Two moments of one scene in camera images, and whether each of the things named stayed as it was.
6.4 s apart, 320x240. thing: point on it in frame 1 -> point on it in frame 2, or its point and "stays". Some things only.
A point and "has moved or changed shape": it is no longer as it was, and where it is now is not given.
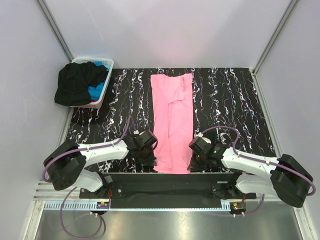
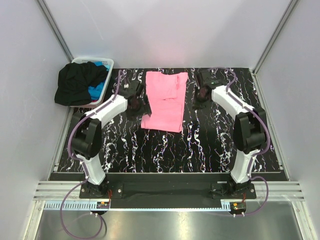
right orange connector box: x=240 y=206 stays
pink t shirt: x=173 y=110 has moved or changed shape
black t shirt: x=74 y=80 stays
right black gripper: x=194 y=166 -> x=197 y=105
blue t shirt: x=95 y=90 stays
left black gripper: x=149 y=161 -> x=145 y=109
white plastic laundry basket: x=101 y=61 stays
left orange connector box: x=102 y=205 stays
